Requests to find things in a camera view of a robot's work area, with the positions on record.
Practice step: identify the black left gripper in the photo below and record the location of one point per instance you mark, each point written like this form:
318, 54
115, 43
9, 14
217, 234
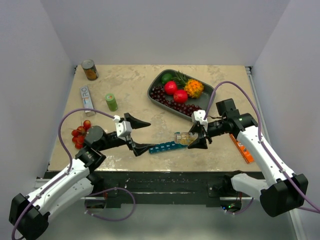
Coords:
138, 148

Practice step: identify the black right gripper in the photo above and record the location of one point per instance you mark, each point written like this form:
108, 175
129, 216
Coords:
201, 142

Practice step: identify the clear pill bottle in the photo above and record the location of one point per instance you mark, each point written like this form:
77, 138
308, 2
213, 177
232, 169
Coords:
185, 138

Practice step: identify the teal weekly pill organizer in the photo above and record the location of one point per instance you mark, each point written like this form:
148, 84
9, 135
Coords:
165, 147

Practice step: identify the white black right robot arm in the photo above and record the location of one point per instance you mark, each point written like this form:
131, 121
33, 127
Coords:
281, 190

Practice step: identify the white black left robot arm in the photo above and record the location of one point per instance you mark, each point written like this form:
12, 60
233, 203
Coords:
31, 214

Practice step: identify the red pomegranate right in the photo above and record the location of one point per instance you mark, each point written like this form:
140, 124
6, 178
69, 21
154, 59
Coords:
180, 96

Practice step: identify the red pomegranate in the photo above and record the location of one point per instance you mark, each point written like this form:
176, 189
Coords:
170, 88
180, 96

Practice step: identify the grey plastic fruit tray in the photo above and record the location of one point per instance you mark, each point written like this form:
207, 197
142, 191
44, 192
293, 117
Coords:
203, 101

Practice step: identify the green cylindrical bottle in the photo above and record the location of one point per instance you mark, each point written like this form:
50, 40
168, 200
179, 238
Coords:
111, 102

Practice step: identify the orange pineapple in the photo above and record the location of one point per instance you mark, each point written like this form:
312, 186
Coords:
194, 88

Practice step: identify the dark red grape bunch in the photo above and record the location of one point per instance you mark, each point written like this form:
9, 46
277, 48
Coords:
158, 94

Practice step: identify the orange cardboard box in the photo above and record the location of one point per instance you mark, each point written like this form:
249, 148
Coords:
243, 150

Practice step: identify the red pomegranate left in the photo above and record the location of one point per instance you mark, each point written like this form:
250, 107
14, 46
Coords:
170, 88

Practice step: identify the silver toothpaste box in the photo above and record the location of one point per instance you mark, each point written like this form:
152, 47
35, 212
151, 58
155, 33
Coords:
87, 101

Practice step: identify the red cherry cluster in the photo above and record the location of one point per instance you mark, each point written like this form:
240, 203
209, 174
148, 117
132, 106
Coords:
79, 134

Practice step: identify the green lime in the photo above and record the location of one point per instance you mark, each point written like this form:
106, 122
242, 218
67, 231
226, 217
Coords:
166, 78

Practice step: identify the tin food can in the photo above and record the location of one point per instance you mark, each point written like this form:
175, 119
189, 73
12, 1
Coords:
90, 69

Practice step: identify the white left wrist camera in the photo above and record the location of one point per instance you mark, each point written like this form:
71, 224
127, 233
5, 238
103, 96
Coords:
123, 127

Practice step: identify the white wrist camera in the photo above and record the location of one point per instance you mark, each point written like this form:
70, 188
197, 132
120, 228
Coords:
198, 116
123, 127

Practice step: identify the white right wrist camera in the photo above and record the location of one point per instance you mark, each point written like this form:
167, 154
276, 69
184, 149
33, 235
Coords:
198, 116

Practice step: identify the black table front rail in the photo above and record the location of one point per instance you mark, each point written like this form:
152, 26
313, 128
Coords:
164, 188

